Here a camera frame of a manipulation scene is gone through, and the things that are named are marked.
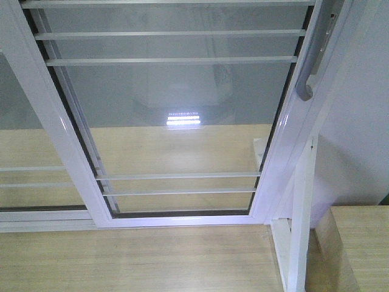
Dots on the white support brace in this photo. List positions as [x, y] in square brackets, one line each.
[291, 235]

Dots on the white framed sliding glass door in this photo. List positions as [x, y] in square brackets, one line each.
[180, 65]

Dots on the white fixed glass door panel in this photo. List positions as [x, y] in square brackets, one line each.
[37, 193]

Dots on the grey metal door handle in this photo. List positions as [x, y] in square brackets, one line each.
[303, 90]

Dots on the grey door lock plate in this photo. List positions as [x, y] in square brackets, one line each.
[329, 29]

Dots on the light wooden box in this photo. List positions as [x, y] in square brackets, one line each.
[348, 250]

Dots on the light wooden base platform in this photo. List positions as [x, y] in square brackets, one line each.
[218, 258]

